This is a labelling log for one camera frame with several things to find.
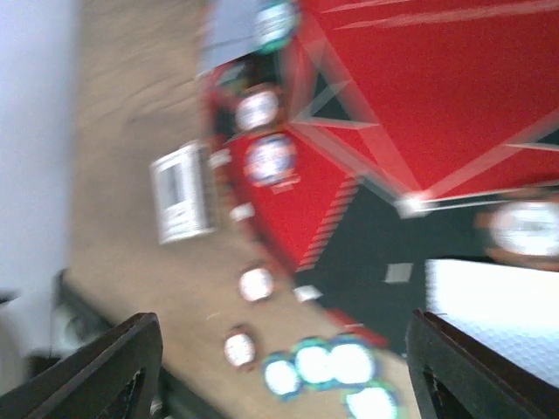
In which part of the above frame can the round red black poker mat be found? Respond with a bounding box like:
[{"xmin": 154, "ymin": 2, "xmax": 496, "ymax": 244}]
[{"xmin": 204, "ymin": 1, "xmax": 558, "ymax": 354}]

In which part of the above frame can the blue white chip seat two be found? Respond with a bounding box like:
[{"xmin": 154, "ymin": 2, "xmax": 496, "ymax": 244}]
[{"xmin": 244, "ymin": 134, "xmax": 297, "ymax": 187}]

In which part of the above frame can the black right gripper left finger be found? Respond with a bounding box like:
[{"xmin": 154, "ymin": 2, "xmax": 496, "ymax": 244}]
[{"xmin": 1, "ymin": 313, "xmax": 162, "ymax": 418}]

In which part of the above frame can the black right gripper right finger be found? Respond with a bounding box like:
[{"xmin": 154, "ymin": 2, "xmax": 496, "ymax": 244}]
[{"xmin": 405, "ymin": 310, "xmax": 558, "ymax": 419}]

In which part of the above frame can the teal 50 chip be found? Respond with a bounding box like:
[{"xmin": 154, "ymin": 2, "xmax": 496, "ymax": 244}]
[{"xmin": 255, "ymin": 0, "xmax": 300, "ymax": 54}]

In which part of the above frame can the black front mounting rail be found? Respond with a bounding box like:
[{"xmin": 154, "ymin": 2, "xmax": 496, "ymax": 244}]
[{"xmin": 51, "ymin": 269, "xmax": 114, "ymax": 357}]

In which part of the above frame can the white card box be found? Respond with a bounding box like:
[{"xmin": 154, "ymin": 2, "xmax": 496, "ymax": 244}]
[{"xmin": 150, "ymin": 140, "xmax": 217, "ymax": 244}]

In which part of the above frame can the blue card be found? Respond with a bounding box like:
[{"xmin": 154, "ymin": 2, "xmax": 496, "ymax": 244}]
[
  {"xmin": 197, "ymin": 0, "xmax": 264, "ymax": 76},
  {"xmin": 425, "ymin": 259, "xmax": 558, "ymax": 386}
]

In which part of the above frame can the triangular all in marker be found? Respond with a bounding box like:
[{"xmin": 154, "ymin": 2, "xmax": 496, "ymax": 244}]
[{"xmin": 209, "ymin": 59, "xmax": 258, "ymax": 96}]

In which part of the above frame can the red poker chip stack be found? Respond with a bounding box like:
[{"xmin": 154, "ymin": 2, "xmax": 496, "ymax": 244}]
[{"xmin": 224, "ymin": 325, "xmax": 257, "ymax": 372}]

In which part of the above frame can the red 100 chip off mat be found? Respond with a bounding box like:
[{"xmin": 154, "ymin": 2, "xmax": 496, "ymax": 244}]
[{"xmin": 238, "ymin": 264, "xmax": 275, "ymax": 303}]

